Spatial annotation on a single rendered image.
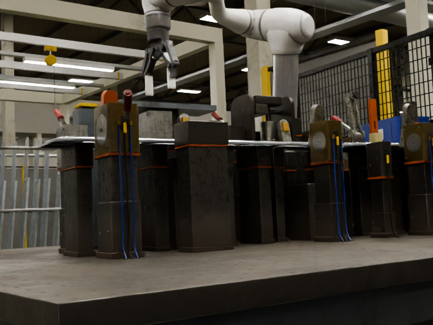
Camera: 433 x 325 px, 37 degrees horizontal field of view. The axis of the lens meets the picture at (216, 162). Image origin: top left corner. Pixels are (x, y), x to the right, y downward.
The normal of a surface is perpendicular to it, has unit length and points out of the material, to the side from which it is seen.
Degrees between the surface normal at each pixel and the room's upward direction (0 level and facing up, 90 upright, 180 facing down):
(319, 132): 90
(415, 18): 90
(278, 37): 107
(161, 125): 90
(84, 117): 90
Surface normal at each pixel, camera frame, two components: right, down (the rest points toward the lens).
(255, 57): -0.81, -0.01
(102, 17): 0.59, -0.09
